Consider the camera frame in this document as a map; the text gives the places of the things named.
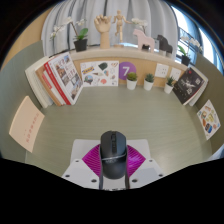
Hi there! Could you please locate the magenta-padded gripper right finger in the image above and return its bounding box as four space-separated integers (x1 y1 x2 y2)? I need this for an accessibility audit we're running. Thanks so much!
124 143 166 190

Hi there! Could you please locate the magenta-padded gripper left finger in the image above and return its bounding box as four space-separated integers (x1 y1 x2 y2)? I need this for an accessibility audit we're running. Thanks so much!
61 143 103 190

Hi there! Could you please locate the black computer mouse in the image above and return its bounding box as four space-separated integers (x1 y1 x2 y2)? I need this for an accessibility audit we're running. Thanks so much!
99 130 129 180

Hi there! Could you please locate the pale pink card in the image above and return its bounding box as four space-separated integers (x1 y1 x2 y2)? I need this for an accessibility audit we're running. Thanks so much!
8 95 46 154

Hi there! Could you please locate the white sheet of colourful stickers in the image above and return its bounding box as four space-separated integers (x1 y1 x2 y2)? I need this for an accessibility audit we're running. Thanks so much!
196 99 222 141

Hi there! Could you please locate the brown book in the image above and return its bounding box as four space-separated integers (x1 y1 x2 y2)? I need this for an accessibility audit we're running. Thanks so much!
34 63 64 107

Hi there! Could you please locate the dark cover book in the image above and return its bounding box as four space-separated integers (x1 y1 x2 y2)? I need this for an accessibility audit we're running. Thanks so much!
172 66 206 106

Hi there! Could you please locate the magazine with red spine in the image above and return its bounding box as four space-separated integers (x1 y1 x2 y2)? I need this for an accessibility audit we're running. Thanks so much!
43 51 84 106

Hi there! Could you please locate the white card with small illustrations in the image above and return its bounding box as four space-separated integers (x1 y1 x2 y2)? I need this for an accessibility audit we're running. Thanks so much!
79 60 120 88

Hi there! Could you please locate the white book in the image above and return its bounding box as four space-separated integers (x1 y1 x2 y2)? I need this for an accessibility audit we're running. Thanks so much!
24 56 54 109

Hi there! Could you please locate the stack of white books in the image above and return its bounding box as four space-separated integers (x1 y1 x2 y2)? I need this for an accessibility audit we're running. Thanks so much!
188 66 210 108

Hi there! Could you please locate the round purple number sign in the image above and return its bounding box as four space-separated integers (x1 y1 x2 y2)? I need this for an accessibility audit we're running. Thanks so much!
118 61 137 81

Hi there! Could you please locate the green desk divider panel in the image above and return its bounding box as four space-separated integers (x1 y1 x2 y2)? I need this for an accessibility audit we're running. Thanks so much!
194 53 224 154
0 39 46 164

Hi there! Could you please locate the white orchid in black pot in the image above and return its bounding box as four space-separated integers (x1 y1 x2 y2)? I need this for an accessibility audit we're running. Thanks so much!
130 17 150 51
49 16 90 53
177 34 202 67

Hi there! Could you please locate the wooden back shelf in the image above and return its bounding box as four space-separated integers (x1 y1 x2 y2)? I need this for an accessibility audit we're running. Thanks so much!
49 45 188 88

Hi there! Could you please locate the black wooden horse figure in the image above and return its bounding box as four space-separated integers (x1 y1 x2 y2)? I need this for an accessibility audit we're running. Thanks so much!
156 34 174 57

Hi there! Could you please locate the pink wooden horse figure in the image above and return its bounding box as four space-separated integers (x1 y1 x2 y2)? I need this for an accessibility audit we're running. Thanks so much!
132 28 156 53

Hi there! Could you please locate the wooden hand model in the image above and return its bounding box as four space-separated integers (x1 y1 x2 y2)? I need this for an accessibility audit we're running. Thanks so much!
93 14 113 50

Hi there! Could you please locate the wooden artist mannequin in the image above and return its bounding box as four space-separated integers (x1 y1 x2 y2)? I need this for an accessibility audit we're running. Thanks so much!
111 9 132 48

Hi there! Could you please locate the window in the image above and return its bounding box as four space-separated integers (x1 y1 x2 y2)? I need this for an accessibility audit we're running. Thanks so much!
171 4 224 74

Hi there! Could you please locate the grey pleated curtain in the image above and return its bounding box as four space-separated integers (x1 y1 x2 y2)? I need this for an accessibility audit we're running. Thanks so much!
41 0 179 58

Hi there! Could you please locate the white wall socket plate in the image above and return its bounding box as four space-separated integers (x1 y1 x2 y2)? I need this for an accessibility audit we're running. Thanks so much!
154 62 170 79
169 67 183 82

